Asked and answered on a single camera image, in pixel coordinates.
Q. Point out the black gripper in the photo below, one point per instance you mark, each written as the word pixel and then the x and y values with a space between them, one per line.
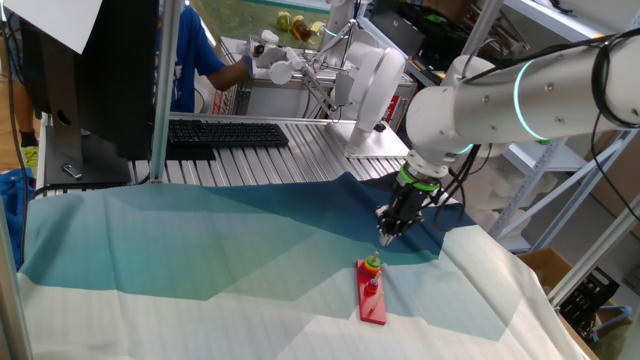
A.
pixel 405 210

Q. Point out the green Hanoi disc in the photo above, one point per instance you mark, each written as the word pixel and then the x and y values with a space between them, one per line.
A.
pixel 372 259

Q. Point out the person bare forearm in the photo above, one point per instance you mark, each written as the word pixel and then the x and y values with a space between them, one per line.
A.
pixel 227 77

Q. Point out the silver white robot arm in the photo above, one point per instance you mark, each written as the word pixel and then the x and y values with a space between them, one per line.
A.
pixel 500 105

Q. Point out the white second robot arm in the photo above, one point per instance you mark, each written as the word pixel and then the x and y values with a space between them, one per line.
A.
pixel 372 85

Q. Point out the large orange Hanoi disc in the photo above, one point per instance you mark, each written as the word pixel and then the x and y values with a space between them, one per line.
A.
pixel 370 269

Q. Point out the small red orange Hanoi disc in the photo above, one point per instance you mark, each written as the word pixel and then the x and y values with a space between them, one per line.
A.
pixel 371 290

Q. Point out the red Hanoi base with pegs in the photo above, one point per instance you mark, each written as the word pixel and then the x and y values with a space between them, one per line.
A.
pixel 372 312

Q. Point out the open cardboard box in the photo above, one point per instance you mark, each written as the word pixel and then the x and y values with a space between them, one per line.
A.
pixel 545 265

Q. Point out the blue green white tablecloth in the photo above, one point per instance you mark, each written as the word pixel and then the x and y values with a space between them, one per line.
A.
pixel 200 280

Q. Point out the black keyboard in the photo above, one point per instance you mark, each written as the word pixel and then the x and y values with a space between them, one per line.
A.
pixel 225 133

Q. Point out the white teleoperation device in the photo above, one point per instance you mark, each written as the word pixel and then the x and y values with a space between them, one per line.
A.
pixel 280 70

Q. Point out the black flat case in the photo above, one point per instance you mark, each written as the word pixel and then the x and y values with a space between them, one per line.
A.
pixel 400 32

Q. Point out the black plastic crate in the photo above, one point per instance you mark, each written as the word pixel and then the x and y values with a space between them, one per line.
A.
pixel 587 300

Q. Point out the black plastic toolbox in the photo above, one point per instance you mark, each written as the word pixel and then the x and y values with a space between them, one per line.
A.
pixel 445 37

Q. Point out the black mouse pad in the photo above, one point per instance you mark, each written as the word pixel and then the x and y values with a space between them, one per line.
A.
pixel 190 153

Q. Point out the red white box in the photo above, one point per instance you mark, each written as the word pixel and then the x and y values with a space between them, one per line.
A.
pixel 220 102

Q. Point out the amber bottle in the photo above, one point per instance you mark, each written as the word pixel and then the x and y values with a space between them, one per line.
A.
pixel 301 30

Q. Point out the yellow green bottle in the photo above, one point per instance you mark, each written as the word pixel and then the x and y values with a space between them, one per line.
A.
pixel 284 21

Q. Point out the person in blue shirt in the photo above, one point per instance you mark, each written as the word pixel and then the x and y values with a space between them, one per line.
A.
pixel 192 55

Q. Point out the white metal shelf rack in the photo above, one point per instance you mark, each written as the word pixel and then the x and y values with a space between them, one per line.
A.
pixel 560 22

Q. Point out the black computer monitor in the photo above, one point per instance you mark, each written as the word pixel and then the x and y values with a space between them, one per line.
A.
pixel 115 75

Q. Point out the silver usb stick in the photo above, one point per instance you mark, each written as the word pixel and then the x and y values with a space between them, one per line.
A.
pixel 72 171

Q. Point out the standing person bare leg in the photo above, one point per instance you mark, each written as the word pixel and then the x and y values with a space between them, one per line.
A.
pixel 22 110

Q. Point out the white paper sheet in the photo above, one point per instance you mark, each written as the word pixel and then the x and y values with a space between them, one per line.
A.
pixel 55 20

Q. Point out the aluminium frame bar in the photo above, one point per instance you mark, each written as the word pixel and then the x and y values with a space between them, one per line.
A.
pixel 165 90
pixel 10 310
pixel 482 27
pixel 595 252

